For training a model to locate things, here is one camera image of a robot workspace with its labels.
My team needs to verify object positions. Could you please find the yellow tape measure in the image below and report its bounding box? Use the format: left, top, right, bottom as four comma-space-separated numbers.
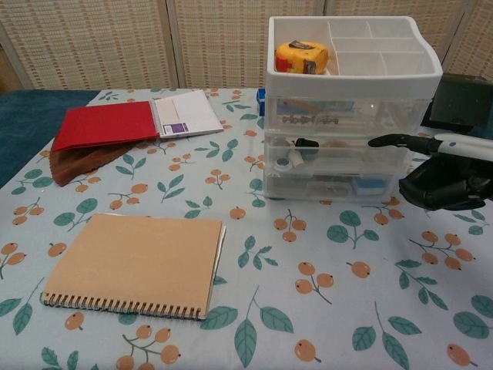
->
274, 39, 331, 76

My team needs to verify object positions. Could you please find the black cardboard box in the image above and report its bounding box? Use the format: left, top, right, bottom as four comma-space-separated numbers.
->
420, 72, 490, 134

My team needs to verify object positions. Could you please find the clear plastic drawer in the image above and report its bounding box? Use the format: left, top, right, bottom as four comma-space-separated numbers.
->
263, 171, 397, 200
266, 96, 431, 134
265, 133, 412, 174

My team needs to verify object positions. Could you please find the kraft cover spiral notebook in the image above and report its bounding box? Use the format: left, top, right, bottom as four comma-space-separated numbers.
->
40, 213, 227, 321

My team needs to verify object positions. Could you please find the brown folded cloth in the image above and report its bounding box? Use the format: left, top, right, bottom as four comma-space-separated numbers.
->
49, 144, 134, 188

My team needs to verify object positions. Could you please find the small blue box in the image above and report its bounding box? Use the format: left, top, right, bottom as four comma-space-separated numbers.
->
356, 177, 386, 196

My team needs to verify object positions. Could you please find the white compartment organizer box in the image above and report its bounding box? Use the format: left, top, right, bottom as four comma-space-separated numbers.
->
263, 15, 444, 201

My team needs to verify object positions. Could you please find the floral berry print tablecloth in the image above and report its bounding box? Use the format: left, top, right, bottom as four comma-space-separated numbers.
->
0, 87, 493, 370

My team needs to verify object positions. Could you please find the red spiral notebook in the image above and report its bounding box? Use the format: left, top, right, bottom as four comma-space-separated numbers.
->
51, 90, 225, 153

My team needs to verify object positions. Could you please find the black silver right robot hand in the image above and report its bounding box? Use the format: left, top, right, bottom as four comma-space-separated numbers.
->
367, 132, 493, 212

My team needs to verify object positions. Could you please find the woven bamboo folding screen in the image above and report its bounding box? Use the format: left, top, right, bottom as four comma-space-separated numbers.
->
0, 0, 493, 93

